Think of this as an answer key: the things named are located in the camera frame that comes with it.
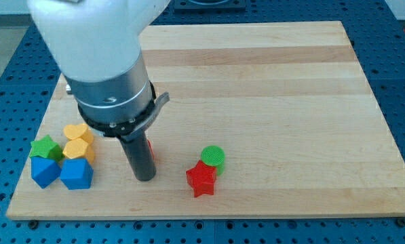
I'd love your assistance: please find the wooden board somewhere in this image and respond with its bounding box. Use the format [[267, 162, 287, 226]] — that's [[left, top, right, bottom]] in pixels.
[[7, 21, 405, 220]]

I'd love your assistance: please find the green circle block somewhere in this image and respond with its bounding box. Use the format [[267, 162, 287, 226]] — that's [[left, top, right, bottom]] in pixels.
[[201, 145, 226, 176]]

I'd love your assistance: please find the blue pentagon block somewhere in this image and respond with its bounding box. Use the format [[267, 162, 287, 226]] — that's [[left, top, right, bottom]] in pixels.
[[60, 158, 94, 190]]

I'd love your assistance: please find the red circle block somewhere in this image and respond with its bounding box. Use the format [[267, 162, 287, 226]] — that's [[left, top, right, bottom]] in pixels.
[[147, 140, 155, 160]]

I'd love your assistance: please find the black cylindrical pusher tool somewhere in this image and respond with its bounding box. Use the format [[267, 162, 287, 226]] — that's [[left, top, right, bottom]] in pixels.
[[119, 133, 156, 182]]

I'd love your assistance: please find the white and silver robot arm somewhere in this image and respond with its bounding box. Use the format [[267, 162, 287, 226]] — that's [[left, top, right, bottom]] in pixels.
[[27, 0, 170, 124]]

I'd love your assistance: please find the red star block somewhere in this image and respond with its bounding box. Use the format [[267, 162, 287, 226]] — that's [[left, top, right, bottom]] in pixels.
[[186, 160, 217, 198]]

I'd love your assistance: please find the green star block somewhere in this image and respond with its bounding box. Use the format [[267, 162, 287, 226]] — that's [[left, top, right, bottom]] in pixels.
[[29, 135, 64, 162]]

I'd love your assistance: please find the black clamp with grey lever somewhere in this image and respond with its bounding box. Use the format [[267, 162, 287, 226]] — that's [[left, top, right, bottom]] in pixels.
[[71, 81, 170, 142]]

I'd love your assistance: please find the yellow heart block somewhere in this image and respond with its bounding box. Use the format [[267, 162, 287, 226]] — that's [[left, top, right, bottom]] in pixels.
[[63, 123, 94, 144]]

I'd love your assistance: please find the blue cube block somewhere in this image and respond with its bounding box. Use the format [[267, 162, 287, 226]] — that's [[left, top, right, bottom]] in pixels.
[[31, 157, 61, 188]]

